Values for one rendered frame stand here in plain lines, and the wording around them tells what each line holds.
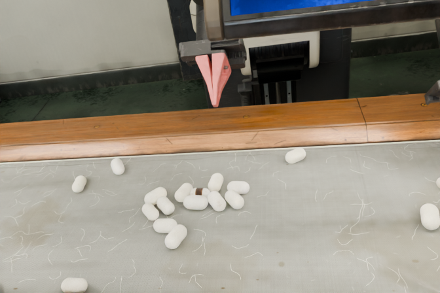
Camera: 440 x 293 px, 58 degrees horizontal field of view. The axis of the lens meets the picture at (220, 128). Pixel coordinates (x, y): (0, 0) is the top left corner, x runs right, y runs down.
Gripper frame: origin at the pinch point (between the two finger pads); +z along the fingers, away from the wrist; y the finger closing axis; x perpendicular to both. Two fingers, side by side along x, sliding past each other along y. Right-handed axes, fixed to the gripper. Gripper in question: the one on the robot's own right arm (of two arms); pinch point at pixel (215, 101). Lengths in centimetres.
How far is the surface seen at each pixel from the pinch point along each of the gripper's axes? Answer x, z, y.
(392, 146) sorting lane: 9.7, 7.0, 27.7
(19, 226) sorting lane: -1.0, 18.4, -31.5
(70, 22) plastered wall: 149, -114, -122
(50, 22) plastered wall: 147, -115, -135
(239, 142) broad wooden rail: 10.1, 4.6, 2.4
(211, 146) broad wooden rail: 10.1, 5.0, -2.7
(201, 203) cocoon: -0.7, 15.9, -2.2
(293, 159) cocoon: 6.0, 8.9, 11.6
